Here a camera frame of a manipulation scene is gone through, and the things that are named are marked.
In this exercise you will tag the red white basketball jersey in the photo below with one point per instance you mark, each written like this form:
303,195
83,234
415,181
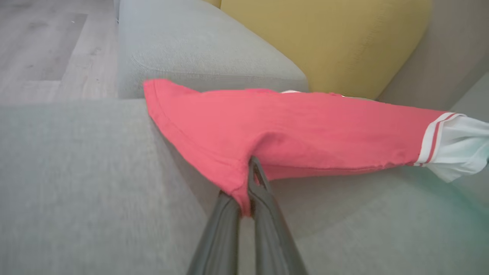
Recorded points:
290,130

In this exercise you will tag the large yellow sofa back cushion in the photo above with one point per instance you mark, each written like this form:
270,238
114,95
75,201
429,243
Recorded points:
336,42

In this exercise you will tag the grey sofa backrest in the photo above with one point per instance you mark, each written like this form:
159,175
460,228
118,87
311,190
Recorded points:
454,38

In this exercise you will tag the small yellow sofa cushion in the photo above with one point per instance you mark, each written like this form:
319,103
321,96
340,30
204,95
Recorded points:
213,3

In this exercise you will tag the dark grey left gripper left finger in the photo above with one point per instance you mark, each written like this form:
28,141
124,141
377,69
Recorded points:
219,240

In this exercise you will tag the large grey sofa seat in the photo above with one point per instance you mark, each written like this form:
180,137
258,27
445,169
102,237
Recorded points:
76,191

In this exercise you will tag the grey seamed sofa cushion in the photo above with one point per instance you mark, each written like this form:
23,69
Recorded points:
191,49

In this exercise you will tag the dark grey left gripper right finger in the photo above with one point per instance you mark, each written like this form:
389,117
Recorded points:
271,236

